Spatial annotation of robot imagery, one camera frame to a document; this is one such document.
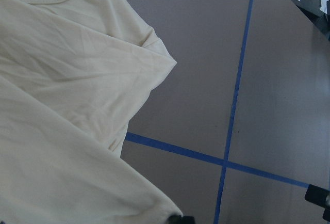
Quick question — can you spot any black monitor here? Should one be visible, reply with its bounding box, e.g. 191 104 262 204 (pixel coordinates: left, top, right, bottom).
304 184 329 222

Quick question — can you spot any cream long-sleeve graphic shirt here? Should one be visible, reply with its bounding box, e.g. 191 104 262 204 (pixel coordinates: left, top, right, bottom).
1 0 183 223

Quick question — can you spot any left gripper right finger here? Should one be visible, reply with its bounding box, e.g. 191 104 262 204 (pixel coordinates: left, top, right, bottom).
183 216 195 224

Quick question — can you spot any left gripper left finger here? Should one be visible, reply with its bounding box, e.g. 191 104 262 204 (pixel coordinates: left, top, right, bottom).
167 215 183 224

